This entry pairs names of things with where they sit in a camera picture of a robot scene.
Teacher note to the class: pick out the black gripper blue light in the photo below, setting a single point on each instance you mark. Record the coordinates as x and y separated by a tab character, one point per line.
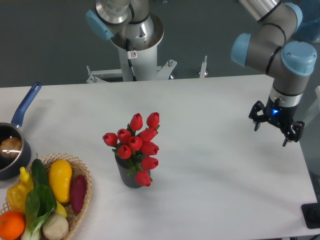
278	116

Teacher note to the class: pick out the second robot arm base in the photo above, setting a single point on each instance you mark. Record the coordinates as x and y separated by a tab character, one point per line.
129	24

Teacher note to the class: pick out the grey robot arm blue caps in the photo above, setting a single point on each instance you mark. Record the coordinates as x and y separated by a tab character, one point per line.
289	63

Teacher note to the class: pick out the dark grey ribbed vase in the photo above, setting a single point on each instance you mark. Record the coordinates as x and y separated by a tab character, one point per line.
132	173

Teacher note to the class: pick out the black device at table edge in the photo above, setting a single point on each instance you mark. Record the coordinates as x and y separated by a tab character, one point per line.
311	214

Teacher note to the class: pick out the red tulip bouquet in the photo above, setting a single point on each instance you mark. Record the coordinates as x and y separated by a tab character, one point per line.
136	142

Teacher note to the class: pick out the purple sweet potato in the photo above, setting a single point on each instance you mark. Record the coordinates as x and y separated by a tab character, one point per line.
78	192

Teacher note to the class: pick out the yellow squash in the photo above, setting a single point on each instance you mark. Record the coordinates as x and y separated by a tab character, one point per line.
60	175

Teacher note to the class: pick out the green cucumber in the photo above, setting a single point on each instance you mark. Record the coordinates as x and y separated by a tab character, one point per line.
39	173

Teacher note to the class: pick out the beige onion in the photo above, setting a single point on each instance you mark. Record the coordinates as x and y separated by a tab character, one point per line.
56	227

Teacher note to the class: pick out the green bok choy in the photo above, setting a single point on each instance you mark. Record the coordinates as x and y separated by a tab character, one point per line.
40	203

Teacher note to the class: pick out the yellow bell pepper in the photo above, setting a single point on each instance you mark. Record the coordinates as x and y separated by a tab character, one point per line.
17	194

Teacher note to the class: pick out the orange fruit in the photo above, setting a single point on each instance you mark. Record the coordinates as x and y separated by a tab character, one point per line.
12	225

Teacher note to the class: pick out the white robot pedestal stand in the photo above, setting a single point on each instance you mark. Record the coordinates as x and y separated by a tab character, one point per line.
135	65

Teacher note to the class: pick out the blue saucepan with handle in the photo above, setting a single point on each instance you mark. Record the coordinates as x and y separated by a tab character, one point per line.
15	151

